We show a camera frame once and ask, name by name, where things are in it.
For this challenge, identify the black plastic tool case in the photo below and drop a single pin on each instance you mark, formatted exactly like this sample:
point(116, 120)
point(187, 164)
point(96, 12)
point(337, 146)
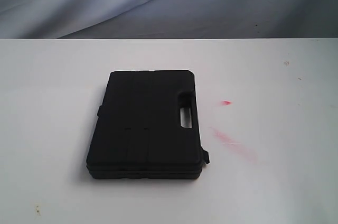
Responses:
point(147, 128)

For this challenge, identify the white backdrop cloth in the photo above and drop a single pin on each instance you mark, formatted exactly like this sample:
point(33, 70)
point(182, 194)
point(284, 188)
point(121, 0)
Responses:
point(168, 19)

